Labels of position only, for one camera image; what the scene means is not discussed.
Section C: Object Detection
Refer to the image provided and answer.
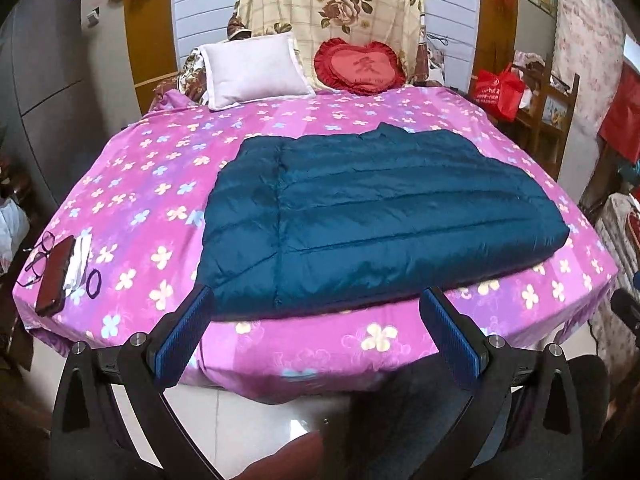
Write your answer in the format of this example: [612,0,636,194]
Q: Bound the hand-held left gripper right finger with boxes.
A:
[419,286,597,480]

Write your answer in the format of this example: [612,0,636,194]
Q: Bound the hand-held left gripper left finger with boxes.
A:
[48,283,222,480]

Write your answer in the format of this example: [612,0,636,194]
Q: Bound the teal padded jacket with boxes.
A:
[196,122,572,322]

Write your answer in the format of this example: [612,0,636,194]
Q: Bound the floral cloth covered furniture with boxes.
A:
[591,191,640,361]

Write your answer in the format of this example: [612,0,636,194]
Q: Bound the pink flowered bed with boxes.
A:
[14,86,620,392]

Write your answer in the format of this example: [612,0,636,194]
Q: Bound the dark red wallet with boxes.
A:
[34,236,77,317]

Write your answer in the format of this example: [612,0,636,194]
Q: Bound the person's leg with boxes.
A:
[234,431,327,480]

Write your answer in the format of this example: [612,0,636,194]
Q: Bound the eyeglasses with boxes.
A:
[18,232,57,288]

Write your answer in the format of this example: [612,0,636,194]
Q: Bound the white plastic bag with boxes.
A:
[0,198,32,273]

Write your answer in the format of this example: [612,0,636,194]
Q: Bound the red hanging cloth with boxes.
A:
[598,57,640,163]

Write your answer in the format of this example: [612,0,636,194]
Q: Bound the wooden rack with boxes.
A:
[514,52,582,182]

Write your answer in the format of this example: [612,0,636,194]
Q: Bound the red shopping bag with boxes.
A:
[472,62,527,122]

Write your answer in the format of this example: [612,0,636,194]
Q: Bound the brown floral blanket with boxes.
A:
[152,44,217,109]

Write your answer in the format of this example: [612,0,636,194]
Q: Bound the pink floral curtain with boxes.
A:
[552,0,627,137]

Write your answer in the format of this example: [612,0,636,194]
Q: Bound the white pillow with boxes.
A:
[198,31,317,111]

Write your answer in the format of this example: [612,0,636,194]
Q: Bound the grey wardrobe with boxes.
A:
[0,0,142,216]

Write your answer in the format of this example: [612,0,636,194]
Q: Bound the red heart cushion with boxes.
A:
[313,37,407,97]

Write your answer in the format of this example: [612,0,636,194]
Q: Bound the cream rose print quilt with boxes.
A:
[227,0,432,93]

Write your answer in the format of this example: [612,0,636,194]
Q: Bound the wooden wall panel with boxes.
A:
[472,0,520,96]
[122,0,180,113]

